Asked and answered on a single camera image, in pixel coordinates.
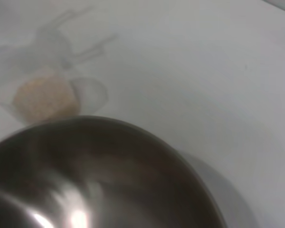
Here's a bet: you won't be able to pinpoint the clear plastic measuring cup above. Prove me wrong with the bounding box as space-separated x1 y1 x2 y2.
4 65 109 125

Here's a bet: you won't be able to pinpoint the stainless steel mixing bowl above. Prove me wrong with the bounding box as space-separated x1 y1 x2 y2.
0 115 228 228

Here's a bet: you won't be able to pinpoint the rice grains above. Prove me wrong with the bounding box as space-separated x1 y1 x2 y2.
13 75 78 124

